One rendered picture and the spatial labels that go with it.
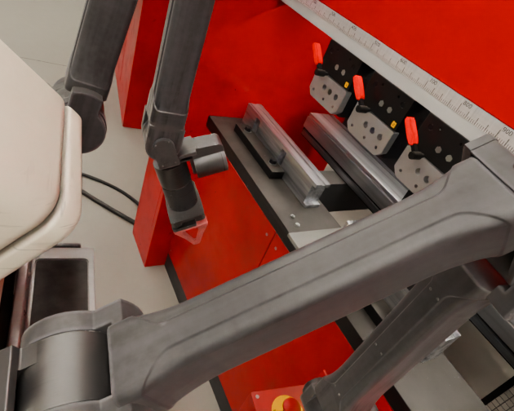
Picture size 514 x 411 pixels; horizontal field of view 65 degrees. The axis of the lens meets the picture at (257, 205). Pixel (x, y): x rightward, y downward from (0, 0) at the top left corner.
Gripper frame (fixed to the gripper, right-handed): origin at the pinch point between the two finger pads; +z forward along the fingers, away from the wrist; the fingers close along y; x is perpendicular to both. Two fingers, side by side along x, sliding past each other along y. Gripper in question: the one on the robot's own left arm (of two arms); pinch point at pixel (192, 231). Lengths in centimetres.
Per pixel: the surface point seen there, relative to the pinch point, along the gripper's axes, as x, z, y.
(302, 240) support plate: -23.3, 11.4, -2.5
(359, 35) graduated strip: -55, -16, 35
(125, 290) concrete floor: 41, 91, 62
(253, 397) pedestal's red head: -1.9, 25.2, -27.0
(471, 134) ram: -59, -10, -6
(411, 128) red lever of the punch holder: -52, -7, 3
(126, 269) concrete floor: 40, 92, 75
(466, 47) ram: -63, -22, 6
